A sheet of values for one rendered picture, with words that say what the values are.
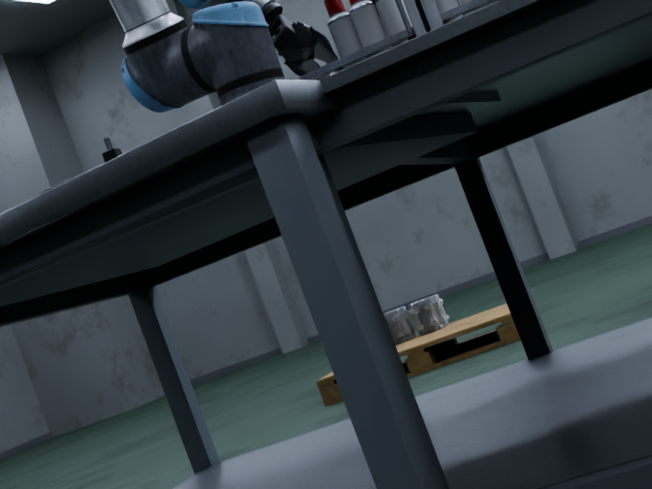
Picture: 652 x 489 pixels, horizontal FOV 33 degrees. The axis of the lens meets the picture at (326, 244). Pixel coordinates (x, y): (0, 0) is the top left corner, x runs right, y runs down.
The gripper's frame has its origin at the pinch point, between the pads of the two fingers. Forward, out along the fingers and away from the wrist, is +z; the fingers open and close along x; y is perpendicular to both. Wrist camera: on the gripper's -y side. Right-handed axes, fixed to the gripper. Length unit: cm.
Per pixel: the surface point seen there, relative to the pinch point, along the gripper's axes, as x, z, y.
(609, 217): 56, 52, 1030
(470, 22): -24, 27, -65
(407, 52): -16, 23, -65
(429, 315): 118, 14, 396
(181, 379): 102, -6, 78
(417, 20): -18.0, 9.3, -16.3
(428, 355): 121, 30, 341
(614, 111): -35, -17, 1022
